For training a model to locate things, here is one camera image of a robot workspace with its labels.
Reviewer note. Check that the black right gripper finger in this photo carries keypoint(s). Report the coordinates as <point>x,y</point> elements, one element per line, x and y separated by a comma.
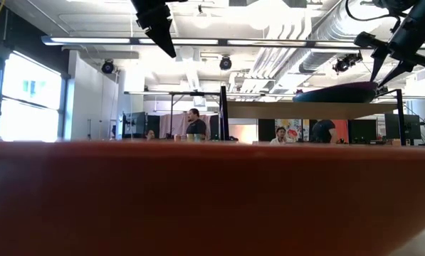
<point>378,60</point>
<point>399,70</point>

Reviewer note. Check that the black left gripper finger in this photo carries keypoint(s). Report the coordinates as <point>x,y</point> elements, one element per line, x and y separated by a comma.
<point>164,39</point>

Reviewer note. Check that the person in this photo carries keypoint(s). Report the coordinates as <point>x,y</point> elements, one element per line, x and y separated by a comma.
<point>196,126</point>
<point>150,135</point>
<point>324,131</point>
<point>280,137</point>

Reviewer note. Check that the black ceiling spotlight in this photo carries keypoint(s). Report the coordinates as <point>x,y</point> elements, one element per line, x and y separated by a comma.
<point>345,63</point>
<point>107,67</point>
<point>225,63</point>

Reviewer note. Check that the dark grey plate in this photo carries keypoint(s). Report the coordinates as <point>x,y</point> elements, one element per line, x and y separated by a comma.
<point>333,96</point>

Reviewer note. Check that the black computer monitor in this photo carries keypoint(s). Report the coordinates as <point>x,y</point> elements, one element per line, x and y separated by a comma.
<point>362,131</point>
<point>402,126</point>

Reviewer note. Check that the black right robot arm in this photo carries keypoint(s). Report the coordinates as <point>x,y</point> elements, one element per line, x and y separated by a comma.
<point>390,3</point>

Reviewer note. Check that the colourful wall poster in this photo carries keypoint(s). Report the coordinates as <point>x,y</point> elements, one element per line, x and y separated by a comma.
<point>290,129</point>

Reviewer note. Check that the silver ventilation duct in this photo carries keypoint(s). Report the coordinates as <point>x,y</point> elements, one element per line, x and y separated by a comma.
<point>326,39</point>

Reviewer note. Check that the long linear ceiling light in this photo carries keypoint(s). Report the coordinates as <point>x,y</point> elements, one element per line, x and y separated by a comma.
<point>91,40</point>

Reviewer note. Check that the orange plate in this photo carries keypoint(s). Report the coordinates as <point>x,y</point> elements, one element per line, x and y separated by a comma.
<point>198,195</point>

